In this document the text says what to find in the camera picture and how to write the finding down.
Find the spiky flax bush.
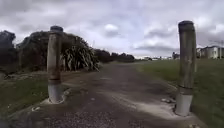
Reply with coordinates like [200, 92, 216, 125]
[61, 34, 101, 72]

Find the grey gravel path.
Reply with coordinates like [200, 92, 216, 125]
[0, 61, 209, 128]

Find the wooden bollard with pale base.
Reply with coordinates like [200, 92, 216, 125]
[173, 20, 198, 117]
[46, 25, 65, 105]

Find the row of dark trees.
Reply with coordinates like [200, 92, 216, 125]
[0, 29, 136, 75]

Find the grass verge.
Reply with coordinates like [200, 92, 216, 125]
[0, 71, 73, 118]

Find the pale building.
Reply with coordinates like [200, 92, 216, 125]
[195, 45, 224, 60]

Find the green grass field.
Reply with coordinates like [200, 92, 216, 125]
[135, 58, 224, 128]

